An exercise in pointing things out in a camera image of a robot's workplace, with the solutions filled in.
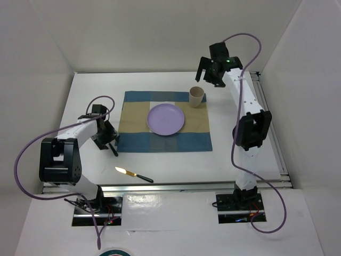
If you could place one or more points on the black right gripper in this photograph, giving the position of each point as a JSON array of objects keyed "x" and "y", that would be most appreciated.
[{"x": 206, "y": 63}]

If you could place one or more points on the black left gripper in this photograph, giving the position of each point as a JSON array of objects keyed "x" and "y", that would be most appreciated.
[{"x": 112, "y": 134}]

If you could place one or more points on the gold fork green handle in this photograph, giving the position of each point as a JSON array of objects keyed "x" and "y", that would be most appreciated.
[{"x": 113, "y": 149}]

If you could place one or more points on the blue beige checked cloth napkin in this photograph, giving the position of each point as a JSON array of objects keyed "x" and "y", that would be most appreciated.
[{"x": 136, "y": 137}]

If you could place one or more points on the beige plastic cup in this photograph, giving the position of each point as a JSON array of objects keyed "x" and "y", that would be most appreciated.
[{"x": 196, "y": 95}]

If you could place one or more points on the gold knife green handle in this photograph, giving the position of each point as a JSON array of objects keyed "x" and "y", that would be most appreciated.
[{"x": 132, "y": 174}]

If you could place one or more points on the purple plastic plate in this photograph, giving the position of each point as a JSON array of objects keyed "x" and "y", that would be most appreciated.
[{"x": 165, "y": 119}]

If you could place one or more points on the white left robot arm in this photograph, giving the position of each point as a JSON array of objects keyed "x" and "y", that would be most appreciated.
[{"x": 60, "y": 161}]

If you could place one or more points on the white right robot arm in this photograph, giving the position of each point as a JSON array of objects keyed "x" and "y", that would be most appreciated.
[{"x": 253, "y": 122}]

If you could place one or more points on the green round sticker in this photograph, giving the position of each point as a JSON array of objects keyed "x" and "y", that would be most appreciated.
[{"x": 115, "y": 252}]

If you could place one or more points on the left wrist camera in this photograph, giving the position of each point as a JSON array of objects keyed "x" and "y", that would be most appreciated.
[{"x": 98, "y": 109}]

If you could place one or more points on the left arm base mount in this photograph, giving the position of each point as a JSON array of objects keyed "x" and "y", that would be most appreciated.
[{"x": 109, "y": 213}]

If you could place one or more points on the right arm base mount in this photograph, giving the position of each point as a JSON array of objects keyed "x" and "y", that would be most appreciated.
[{"x": 230, "y": 211}]

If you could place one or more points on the aluminium right side rail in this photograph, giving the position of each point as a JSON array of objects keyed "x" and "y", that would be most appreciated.
[{"x": 270, "y": 163}]

